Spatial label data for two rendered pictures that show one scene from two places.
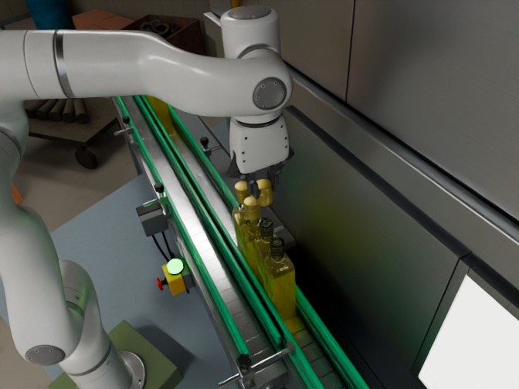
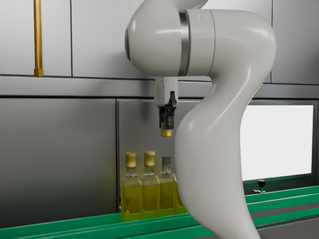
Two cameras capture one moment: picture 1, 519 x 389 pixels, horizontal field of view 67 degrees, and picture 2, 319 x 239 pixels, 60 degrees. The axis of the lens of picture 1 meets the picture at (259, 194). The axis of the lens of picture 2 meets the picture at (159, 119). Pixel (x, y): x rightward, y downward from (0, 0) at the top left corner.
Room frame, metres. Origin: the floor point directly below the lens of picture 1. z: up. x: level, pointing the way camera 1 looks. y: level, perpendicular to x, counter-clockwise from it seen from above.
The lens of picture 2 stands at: (0.55, 0.87, 1.48)
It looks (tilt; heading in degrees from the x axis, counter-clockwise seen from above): 3 degrees down; 273
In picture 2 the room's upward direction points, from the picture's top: straight up
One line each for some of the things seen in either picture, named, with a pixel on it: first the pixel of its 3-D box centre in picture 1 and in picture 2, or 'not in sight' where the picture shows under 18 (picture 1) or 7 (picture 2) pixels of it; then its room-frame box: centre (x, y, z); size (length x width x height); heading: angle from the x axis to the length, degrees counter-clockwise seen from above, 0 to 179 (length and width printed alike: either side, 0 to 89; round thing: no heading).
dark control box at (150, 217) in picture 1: (152, 218); not in sight; (0.98, 0.38, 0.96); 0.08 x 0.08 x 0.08; 23
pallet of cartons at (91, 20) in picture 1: (97, 40); not in sight; (5.11, 1.87, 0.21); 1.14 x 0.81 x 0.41; 47
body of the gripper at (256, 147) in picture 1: (259, 136); (166, 88); (0.58, -0.01, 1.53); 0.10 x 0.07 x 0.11; 113
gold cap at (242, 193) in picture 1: (242, 192); (131, 159); (0.68, 0.04, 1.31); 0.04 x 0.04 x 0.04
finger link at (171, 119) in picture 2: (247, 184); (170, 118); (0.56, 0.02, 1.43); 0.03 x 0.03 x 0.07; 23
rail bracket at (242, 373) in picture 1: (256, 368); not in sight; (0.36, 0.04, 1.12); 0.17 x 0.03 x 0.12; 113
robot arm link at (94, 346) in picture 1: (69, 313); not in sight; (0.52, 0.47, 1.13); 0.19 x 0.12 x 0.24; 9
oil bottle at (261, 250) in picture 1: (269, 268); (166, 204); (0.58, -0.01, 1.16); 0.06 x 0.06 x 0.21; 23
